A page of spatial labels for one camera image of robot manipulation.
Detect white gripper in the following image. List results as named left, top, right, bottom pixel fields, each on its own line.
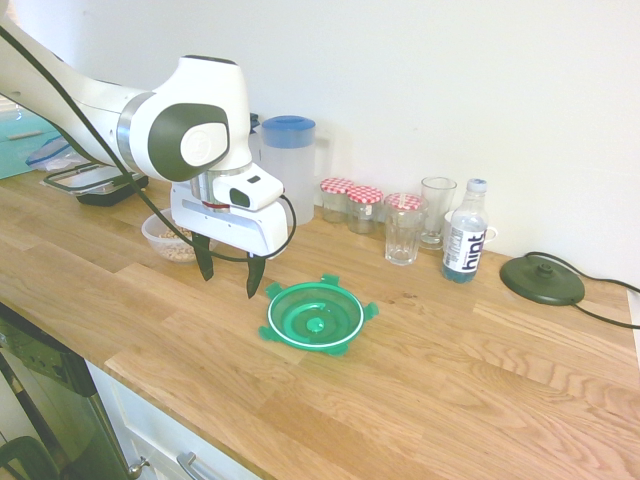
left=169, top=180, right=297, bottom=300

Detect green round container lid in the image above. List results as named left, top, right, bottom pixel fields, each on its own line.
left=257, top=272, right=380, bottom=357

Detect clear plastic food bowl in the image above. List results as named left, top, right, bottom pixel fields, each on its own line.
left=141, top=213, right=219, bottom=265

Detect glass jar red checkered lid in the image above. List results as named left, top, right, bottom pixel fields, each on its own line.
left=345, top=185, right=385, bottom=235
left=319, top=177, right=354, bottom=224
left=383, top=192, right=424, bottom=226

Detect blue-lidded plastic pitcher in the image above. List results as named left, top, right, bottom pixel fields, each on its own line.
left=249, top=115, right=331, bottom=226

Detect ribbed drinking glass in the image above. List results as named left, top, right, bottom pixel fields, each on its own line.
left=383, top=198, right=430, bottom=266

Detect clear zip plastic bag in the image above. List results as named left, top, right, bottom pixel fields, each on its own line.
left=24, top=137, right=86, bottom=174

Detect tall smooth drinking glass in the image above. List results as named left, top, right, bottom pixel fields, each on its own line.
left=419, top=176, right=458, bottom=251

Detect steel dishwasher front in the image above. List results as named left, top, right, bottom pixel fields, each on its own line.
left=0, top=302, right=132, bottom=480

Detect hint water bottle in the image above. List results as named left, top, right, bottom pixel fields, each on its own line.
left=441, top=178, right=489, bottom=285

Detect teal flat board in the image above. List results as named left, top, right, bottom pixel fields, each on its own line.
left=0, top=112, right=64, bottom=181

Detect white cup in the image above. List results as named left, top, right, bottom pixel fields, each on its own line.
left=443, top=209, right=499, bottom=246

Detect dark round kettle base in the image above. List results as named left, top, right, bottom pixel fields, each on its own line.
left=499, top=254, right=586, bottom=305

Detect ring cereal heap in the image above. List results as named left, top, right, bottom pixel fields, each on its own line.
left=157, top=227, right=199, bottom=264

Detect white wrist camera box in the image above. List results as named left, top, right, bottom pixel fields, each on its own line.
left=212, top=164, right=286, bottom=214

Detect white drawer with handle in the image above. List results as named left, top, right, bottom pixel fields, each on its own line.
left=87, top=359, right=281, bottom=480

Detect silver drawer handle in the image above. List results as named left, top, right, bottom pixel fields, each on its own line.
left=176, top=451, right=217, bottom=480

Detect black kettle base cord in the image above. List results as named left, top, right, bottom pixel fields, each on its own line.
left=519, top=251, right=640, bottom=330

